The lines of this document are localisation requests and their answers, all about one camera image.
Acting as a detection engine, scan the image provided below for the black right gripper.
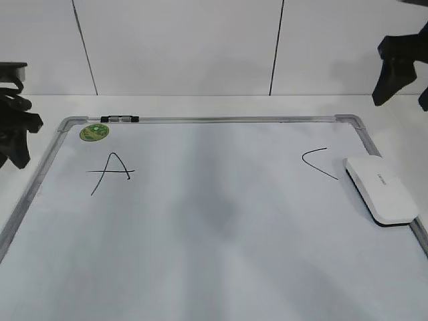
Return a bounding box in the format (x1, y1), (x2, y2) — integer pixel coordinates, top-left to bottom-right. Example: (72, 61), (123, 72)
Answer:
(372, 23), (428, 111)

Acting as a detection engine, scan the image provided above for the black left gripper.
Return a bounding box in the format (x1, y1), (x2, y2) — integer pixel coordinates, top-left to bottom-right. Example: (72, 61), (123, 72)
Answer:
(0, 62), (43, 168)

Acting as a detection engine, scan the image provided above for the white whiteboard eraser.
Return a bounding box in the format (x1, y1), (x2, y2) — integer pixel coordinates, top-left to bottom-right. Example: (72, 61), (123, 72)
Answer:
(344, 155), (419, 226)

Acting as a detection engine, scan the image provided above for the white whiteboard with grey frame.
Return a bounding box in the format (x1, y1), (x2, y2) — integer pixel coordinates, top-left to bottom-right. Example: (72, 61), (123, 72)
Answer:
(1, 115), (427, 320)

